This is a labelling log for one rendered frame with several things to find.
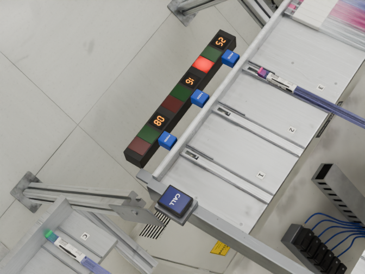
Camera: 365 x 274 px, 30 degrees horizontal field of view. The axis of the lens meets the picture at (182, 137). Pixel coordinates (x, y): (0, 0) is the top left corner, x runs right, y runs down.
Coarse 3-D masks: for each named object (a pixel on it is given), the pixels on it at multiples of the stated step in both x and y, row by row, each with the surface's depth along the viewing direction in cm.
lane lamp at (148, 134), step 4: (144, 128) 132; (148, 128) 132; (152, 128) 132; (140, 132) 131; (144, 132) 131; (148, 132) 131; (152, 132) 131; (156, 132) 131; (140, 136) 131; (144, 136) 131; (148, 136) 131; (152, 136) 131; (156, 136) 131; (148, 140) 130; (152, 140) 130
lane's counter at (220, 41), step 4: (216, 36) 141; (220, 36) 141; (216, 40) 140; (220, 40) 140; (224, 40) 140; (228, 40) 140; (212, 44) 140; (216, 44) 140; (220, 44) 140; (224, 44) 140; (220, 48) 139
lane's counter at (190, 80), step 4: (188, 72) 137; (188, 76) 137; (192, 76) 137; (196, 76) 136; (184, 80) 136; (188, 80) 136; (192, 80) 136; (196, 80) 136; (184, 84) 136; (188, 84) 136; (192, 84) 136; (196, 84) 136; (192, 88) 135
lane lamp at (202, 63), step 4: (200, 56) 139; (196, 60) 138; (200, 60) 138; (204, 60) 138; (208, 60) 138; (196, 64) 138; (200, 64) 138; (204, 64) 138; (208, 64) 138; (212, 64) 137; (200, 68) 137; (204, 68) 137; (208, 68) 137
